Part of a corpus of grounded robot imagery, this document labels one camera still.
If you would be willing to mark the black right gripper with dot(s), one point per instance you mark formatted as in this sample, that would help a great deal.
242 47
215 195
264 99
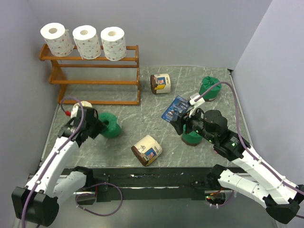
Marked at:
181 120

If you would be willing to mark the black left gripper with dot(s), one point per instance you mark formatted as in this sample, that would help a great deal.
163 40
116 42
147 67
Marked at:
99 126

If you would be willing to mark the white dotted roll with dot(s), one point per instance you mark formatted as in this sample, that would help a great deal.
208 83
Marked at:
113 42
87 42
57 39

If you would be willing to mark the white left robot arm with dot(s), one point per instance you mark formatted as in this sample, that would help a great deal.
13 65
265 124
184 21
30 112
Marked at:
40 199

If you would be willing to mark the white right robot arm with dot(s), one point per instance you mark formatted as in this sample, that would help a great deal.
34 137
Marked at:
280 197

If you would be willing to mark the orange wooden shelf rack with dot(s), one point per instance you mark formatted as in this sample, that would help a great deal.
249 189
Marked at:
101 81

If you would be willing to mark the blue razor blister pack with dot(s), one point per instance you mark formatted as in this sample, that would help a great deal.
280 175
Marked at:
178 106

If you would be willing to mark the cream wrapped roll left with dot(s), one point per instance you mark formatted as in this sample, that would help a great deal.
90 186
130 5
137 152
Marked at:
82 103

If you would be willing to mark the cream wrapped roll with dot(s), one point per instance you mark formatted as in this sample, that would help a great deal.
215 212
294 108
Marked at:
147 150
82 103

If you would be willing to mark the cream wrapped roll front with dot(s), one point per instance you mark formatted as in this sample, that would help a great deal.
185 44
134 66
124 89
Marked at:
147 150

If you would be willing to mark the cartoon wrapped roll back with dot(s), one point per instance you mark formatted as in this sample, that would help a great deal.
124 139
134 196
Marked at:
160 83

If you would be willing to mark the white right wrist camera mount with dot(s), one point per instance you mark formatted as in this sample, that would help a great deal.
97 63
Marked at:
196 100

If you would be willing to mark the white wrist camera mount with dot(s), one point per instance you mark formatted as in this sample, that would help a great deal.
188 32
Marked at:
77 108
196 100

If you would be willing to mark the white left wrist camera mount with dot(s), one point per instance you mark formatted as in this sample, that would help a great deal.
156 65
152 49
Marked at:
77 108

